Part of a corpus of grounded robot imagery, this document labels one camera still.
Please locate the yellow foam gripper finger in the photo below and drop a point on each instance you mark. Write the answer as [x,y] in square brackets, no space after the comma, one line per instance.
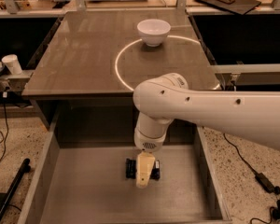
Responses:
[144,165]

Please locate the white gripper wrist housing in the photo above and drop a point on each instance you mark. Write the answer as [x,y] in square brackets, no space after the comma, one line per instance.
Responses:
[148,144]

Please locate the dark blue rxbar wrapper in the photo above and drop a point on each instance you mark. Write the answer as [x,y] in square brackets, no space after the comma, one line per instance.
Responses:
[130,170]

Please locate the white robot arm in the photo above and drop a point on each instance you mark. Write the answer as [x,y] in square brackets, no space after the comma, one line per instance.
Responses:
[252,115]

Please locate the open grey top drawer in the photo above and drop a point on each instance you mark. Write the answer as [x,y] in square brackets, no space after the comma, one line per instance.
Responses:
[81,177]

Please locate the grey cabinet with counter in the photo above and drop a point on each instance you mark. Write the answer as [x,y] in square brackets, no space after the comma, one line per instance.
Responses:
[94,61]

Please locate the white ceramic bowl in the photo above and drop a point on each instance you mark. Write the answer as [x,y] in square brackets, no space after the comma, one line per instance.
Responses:
[153,31]

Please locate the black pole on floor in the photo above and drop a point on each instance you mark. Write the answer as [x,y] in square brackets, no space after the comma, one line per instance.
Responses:
[5,198]

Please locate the white paper cup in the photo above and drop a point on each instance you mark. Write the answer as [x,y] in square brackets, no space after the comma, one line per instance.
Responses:
[12,63]

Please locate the black flat panel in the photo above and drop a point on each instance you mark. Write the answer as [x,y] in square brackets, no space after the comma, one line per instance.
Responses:
[240,7]

